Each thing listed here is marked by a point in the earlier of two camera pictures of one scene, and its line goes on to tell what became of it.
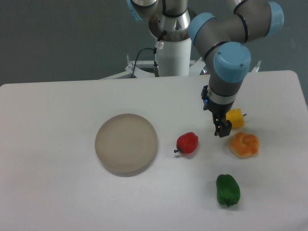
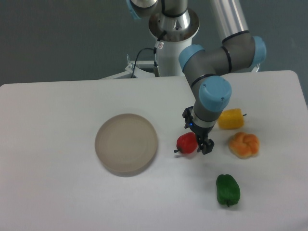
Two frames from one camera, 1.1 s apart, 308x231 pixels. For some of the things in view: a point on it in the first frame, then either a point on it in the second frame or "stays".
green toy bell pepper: [228, 190] stays
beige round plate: [126, 143] stays
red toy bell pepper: [187, 143] stays
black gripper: [219, 111] to [201, 133]
